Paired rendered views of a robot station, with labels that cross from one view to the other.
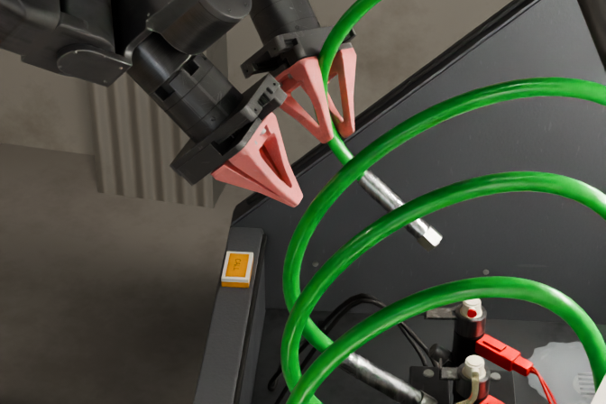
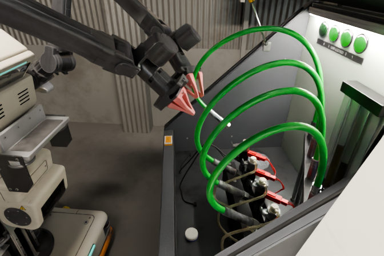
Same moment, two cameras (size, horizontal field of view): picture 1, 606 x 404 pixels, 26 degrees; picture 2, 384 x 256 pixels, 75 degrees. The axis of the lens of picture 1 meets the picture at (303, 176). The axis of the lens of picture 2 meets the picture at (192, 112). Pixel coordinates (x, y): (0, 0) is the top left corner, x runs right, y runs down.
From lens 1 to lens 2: 0.46 m
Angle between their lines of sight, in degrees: 8
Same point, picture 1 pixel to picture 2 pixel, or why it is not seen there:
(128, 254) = (131, 145)
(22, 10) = (101, 47)
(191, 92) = (159, 79)
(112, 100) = (125, 110)
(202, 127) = (163, 91)
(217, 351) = (166, 163)
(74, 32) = (120, 56)
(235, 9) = (174, 49)
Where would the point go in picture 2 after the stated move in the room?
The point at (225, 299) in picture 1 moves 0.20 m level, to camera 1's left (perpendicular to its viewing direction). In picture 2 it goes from (166, 149) to (112, 154)
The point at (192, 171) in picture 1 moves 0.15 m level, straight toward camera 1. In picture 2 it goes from (160, 106) to (171, 138)
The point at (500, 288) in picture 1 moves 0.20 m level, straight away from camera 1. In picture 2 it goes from (293, 126) to (267, 81)
